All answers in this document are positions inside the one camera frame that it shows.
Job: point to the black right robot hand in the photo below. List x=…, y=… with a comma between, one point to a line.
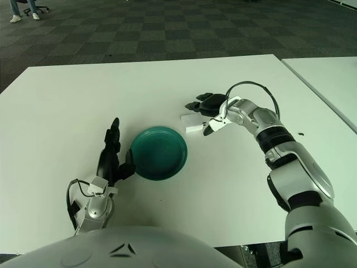
x=213, y=104

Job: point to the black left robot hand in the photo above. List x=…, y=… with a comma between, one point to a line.
x=108, y=164

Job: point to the white charger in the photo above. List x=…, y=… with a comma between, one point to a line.
x=191, y=121

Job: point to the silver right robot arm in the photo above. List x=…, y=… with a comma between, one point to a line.
x=301, y=173

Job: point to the green round plate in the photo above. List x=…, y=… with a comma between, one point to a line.
x=159, y=153

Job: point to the grey robot torso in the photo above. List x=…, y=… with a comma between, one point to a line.
x=111, y=251

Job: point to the adjacent white table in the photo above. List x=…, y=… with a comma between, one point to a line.
x=334, y=75

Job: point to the black office chair base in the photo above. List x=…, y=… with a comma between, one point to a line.
x=42, y=9

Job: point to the seated person legs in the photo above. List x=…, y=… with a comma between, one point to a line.
x=15, y=19

